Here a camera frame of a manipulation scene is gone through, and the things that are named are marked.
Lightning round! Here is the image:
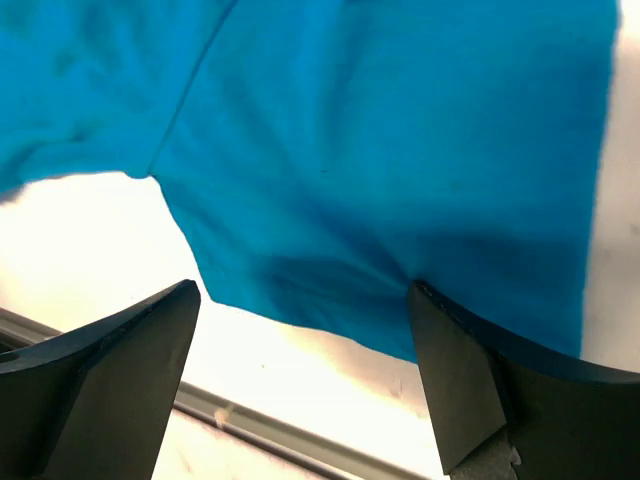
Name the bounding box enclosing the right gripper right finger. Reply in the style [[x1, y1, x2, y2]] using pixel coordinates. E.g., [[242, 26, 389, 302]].
[[408, 282, 639, 479]]

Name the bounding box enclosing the aluminium table edge rail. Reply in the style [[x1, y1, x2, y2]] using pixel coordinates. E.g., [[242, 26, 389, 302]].
[[0, 305, 431, 480]]

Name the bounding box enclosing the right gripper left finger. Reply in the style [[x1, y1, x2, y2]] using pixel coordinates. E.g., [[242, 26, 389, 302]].
[[1, 280, 201, 480]]

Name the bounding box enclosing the blue t-shirt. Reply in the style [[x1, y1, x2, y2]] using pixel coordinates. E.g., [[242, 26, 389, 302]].
[[1, 1, 619, 361]]

